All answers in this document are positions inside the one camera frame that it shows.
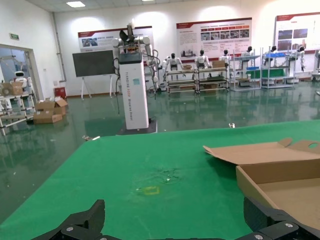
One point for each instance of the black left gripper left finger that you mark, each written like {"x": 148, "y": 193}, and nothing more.
{"x": 82, "y": 225}

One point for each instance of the small brown cardboard box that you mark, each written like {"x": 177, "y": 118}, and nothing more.
{"x": 187, "y": 67}

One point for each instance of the open brown cardboard mailer box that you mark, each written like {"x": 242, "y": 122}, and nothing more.
{"x": 262, "y": 155}

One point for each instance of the black display screen on stand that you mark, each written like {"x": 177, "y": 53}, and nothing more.
{"x": 92, "y": 63}

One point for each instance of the open cardboard shipping box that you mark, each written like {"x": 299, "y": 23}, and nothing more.
{"x": 60, "y": 108}

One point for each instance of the blue plastic tray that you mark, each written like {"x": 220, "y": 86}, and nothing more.
{"x": 252, "y": 68}

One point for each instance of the flat closed cardboard box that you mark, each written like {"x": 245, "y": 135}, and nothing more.
{"x": 45, "y": 118}

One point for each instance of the ceiling light panel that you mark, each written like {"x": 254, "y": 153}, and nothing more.
{"x": 75, "y": 3}

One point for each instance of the white humanoid robot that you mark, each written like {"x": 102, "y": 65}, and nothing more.
{"x": 247, "y": 54}
{"x": 273, "y": 52}
{"x": 225, "y": 58}
{"x": 300, "y": 54}
{"x": 172, "y": 62}
{"x": 201, "y": 60}

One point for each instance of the red-trimmed wall poster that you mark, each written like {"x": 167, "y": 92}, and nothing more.
{"x": 190, "y": 37}
{"x": 100, "y": 41}
{"x": 287, "y": 30}

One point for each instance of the green panel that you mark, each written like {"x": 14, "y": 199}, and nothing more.
{"x": 265, "y": 74}

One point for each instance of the metal table clip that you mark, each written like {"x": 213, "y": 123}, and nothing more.
{"x": 91, "y": 137}
{"x": 232, "y": 125}

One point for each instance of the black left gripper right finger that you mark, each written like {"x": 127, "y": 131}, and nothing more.
{"x": 272, "y": 222}

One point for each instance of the green exit sign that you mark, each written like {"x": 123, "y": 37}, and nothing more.
{"x": 14, "y": 36}

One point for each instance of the white metal shelf rack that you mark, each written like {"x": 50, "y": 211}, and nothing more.
{"x": 245, "y": 57}
{"x": 277, "y": 79}

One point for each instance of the small white red robot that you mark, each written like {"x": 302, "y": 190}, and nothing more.
{"x": 20, "y": 80}

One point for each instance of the cardboard box with round hole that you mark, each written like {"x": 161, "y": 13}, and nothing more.
{"x": 15, "y": 88}

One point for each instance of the red box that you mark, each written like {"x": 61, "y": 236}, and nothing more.
{"x": 60, "y": 92}

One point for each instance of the blue plastic bin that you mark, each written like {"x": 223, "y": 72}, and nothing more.
{"x": 275, "y": 55}

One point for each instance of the grey window frame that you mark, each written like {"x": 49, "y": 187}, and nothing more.
{"x": 32, "y": 70}

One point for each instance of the black roller shelf rack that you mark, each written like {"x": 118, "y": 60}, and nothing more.
{"x": 212, "y": 80}
{"x": 180, "y": 82}

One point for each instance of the grey wall pipe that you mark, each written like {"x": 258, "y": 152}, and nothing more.
{"x": 58, "y": 53}

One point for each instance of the green tablecloth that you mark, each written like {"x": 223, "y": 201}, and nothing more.
{"x": 125, "y": 162}

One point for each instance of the white tube rack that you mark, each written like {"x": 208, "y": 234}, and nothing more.
{"x": 15, "y": 119}

